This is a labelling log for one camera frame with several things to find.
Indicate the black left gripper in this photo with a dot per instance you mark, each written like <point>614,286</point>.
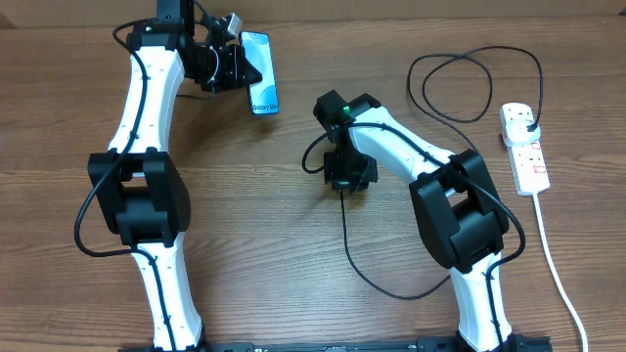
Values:
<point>236,75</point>

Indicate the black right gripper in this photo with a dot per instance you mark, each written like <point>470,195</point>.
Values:
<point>345,185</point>

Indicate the Galaxy S24+ smartphone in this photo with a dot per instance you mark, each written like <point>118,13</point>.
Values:
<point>263,95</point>

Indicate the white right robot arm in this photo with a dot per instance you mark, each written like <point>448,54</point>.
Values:
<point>459,215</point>

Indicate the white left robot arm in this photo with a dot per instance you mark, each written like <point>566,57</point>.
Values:
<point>139,204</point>

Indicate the white charger plug adapter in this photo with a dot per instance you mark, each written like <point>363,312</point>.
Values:
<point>519,133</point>

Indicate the white power strip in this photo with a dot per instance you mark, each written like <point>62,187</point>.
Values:
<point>527,162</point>

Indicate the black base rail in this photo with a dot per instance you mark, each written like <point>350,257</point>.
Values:
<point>516,343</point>

